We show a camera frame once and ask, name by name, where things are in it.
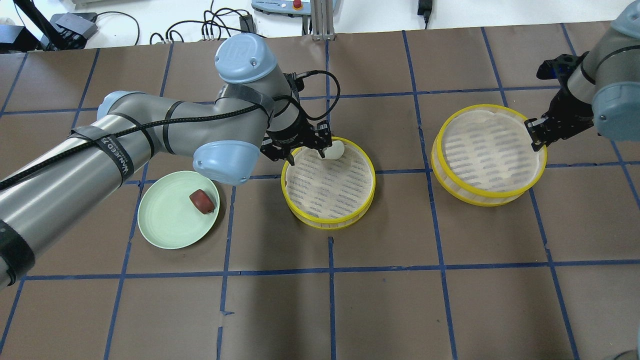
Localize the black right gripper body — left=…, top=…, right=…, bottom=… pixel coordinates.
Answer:
left=542, top=89, right=594, bottom=143

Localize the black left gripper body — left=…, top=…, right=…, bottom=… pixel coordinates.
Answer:
left=260, top=118, right=332, bottom=162

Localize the white bun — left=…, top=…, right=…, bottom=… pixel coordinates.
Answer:
left=323, top=140, right=345, bottom=161

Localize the yellow steamer basket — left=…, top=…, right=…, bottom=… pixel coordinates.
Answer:
left=280, top=136, right=377, bottom=230
left=430, top=104, right=547, bottom=207

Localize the red-brown bun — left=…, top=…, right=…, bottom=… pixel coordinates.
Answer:
left=189, top=189, right=217, bottom=215

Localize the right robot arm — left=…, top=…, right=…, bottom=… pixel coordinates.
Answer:
left=525, top=0, right=640, bottom=151

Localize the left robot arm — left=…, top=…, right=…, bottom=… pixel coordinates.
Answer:
left=0, top=33, right=339, bottom=287

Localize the green plate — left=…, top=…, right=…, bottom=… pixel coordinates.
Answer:
left=137, top=171, right=221, bottom=249

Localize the teach pendant near plate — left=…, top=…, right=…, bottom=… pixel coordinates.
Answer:
left=250, top=0, right=320, bottom=18

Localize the black power adapter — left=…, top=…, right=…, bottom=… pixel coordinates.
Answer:
left=417, top=0, right=434, bottom=18

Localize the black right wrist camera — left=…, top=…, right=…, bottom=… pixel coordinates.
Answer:
left=535, top=52, right=588, bottom=80

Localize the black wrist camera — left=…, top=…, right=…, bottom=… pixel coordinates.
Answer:
left=283, top=72, right=306, bottom=98
left=535, top=52, right=588, bottom=80

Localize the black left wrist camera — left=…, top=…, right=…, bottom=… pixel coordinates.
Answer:
left=283, top=72, right=306, bottom=98

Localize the aluminium frame post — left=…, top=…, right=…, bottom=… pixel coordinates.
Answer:
left=310, top=0, right=338, bottom=41

